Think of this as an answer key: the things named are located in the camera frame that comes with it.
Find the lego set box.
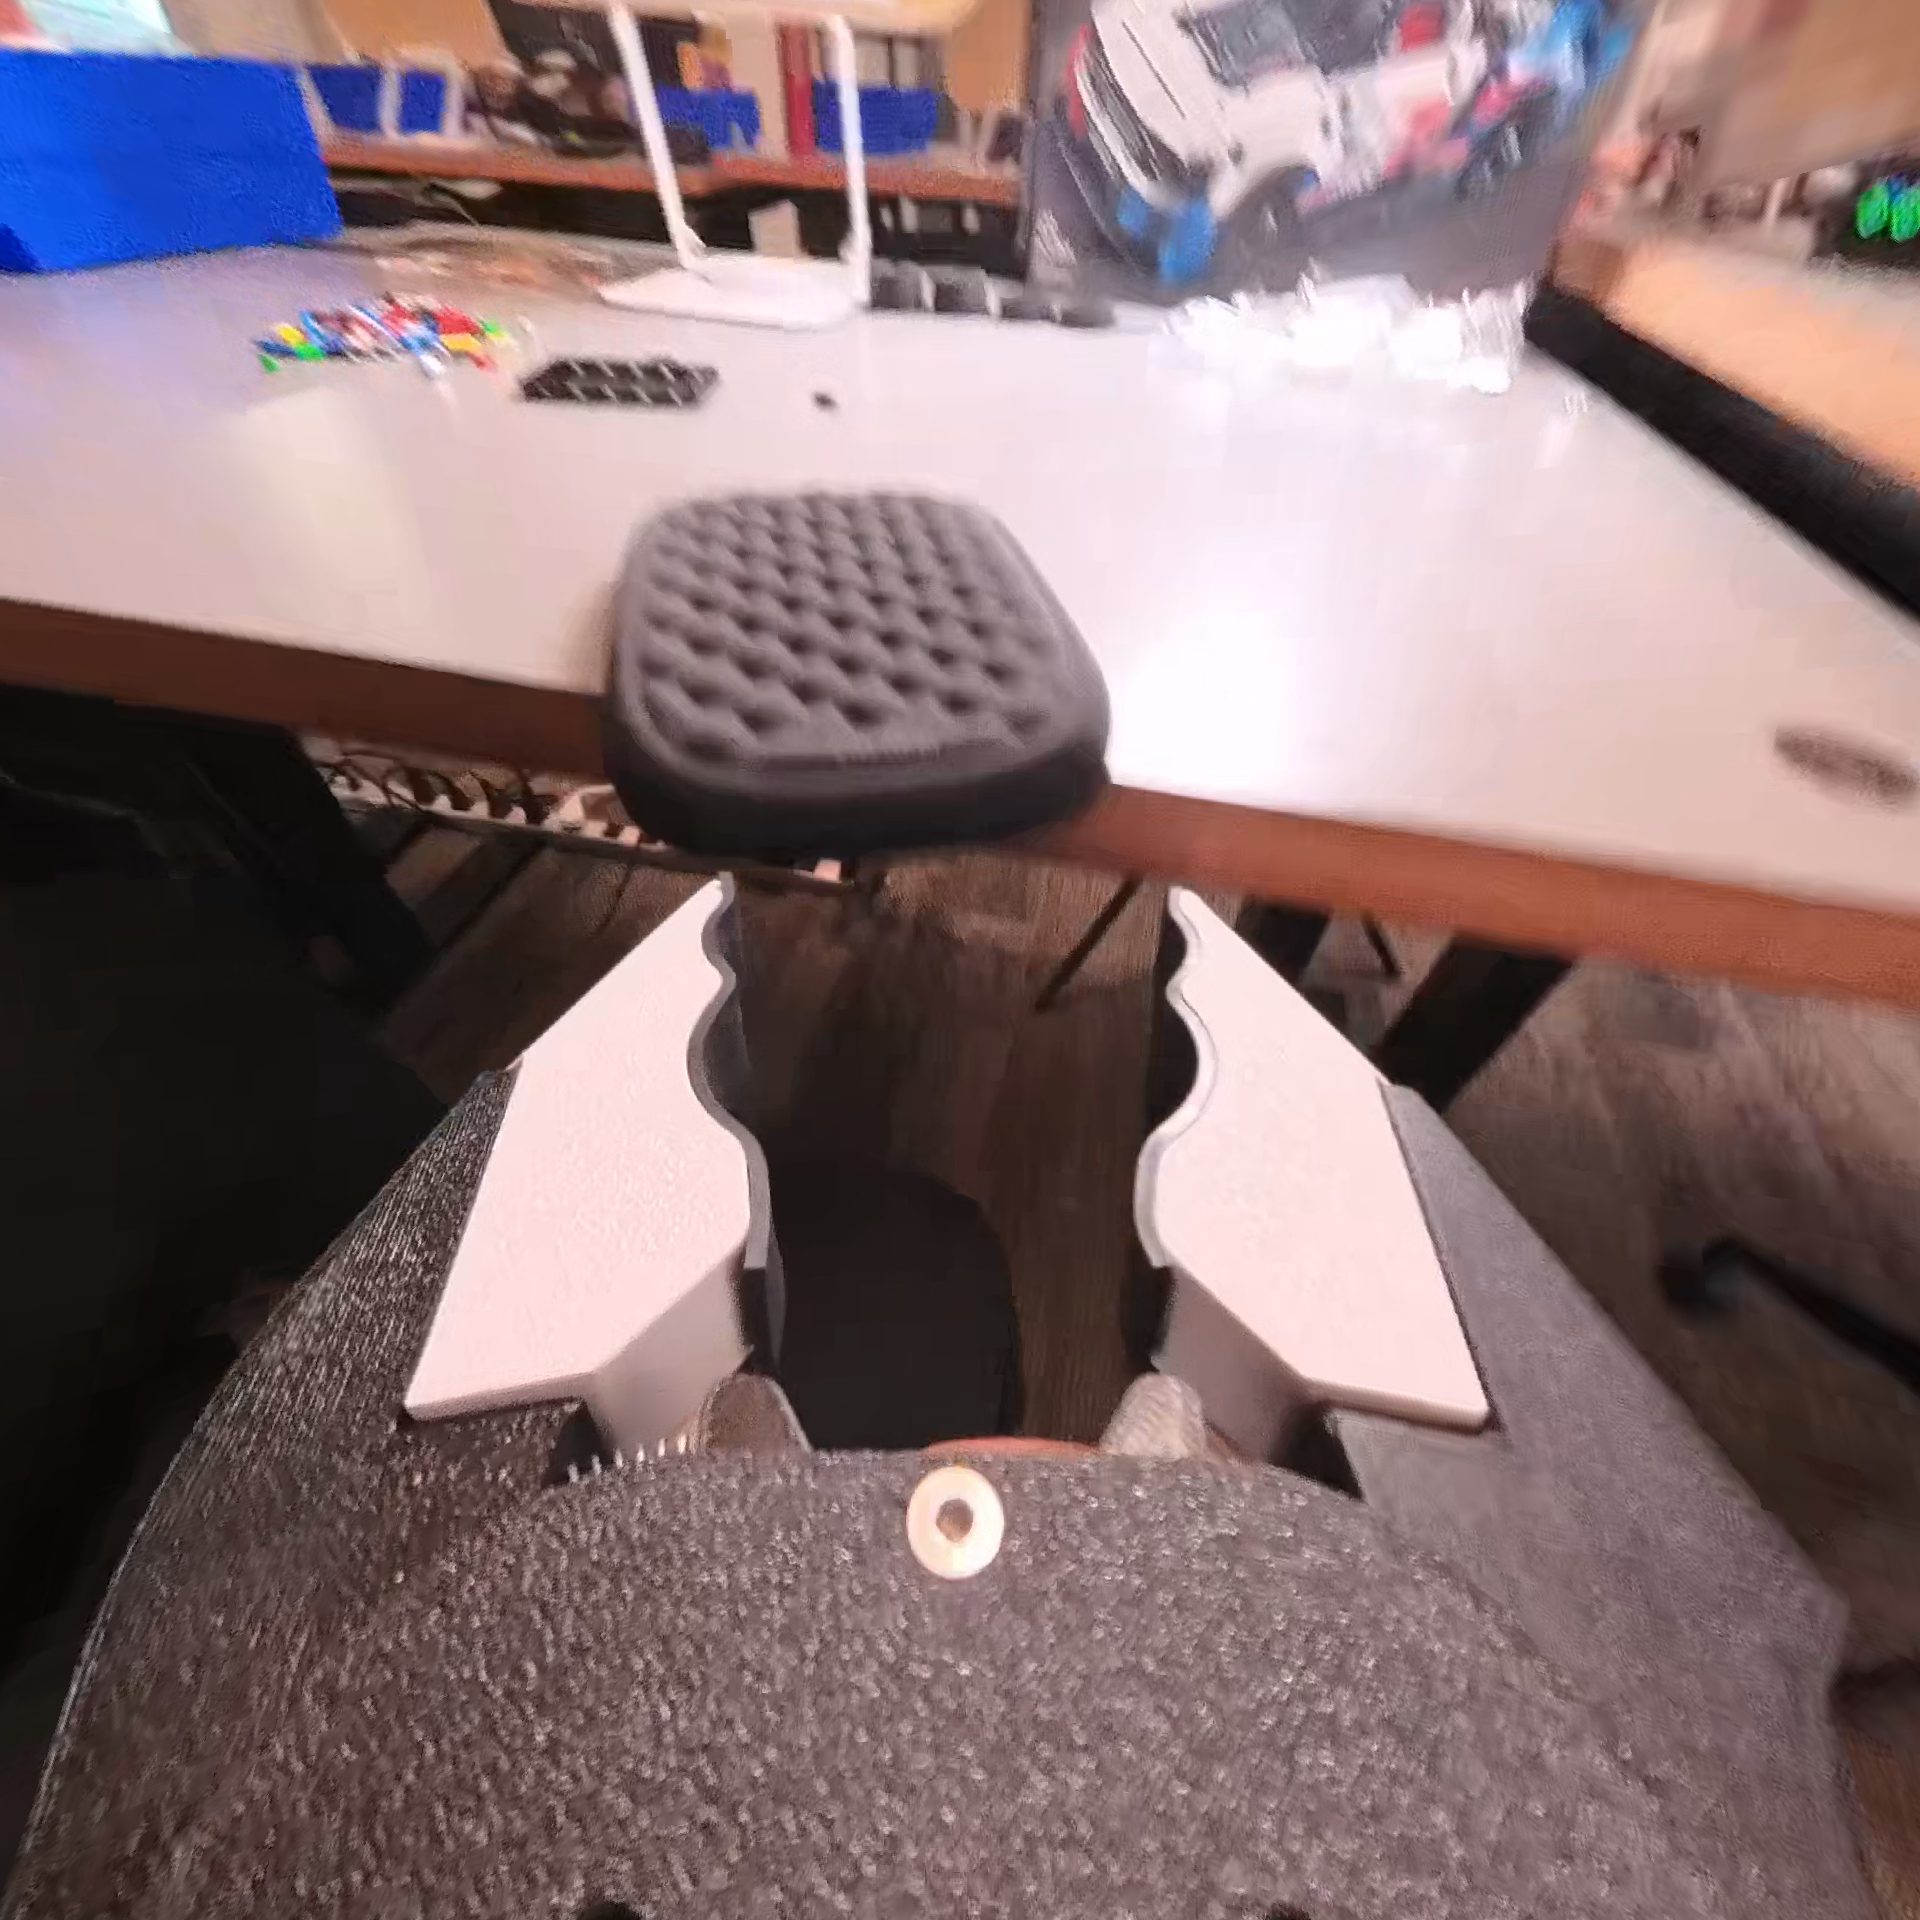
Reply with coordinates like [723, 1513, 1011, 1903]
[1020, 0, 1653, 297]

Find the black lego frame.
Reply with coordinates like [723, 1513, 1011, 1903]
[517, 354, 723, 411]

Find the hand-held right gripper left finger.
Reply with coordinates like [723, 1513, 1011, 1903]
[405, 878, 783, 1460]

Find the wood edged background desk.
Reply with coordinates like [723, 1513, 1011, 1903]
[1527, 222, 1920, 530]

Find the small blue background bin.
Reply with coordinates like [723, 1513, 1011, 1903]
[304, 59, 455, 140]

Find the empty clear plastic bag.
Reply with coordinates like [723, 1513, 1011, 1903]
[1168, 275, 1550, 396]

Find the black chair base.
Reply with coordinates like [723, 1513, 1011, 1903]
[1655, 1218, 1920, 1363]

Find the blue bin with tag label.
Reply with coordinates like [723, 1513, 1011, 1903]
[0, 49, 346, 278]

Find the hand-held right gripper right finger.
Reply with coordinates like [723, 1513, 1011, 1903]
[1131, 886, 1492, 1455]

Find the black desk leg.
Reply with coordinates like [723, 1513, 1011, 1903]
[1370, 919, 1572, 1116]

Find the pile of lego pieces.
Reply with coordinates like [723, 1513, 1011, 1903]
[248, 290, 515, 379]

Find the black desk grommet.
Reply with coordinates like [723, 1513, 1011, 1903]
[1773, 728, 1920, 808]

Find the black device with green lights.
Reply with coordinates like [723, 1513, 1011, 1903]
[1813, 153, 1920, 260]

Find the round floor disc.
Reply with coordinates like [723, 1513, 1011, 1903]
[765, 1155, 1024, 1450]

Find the white book stand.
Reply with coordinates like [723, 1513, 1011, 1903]
[596, 0, 876, 335]

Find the white power strip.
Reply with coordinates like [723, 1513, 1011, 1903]
[319, 751, 845, 897]

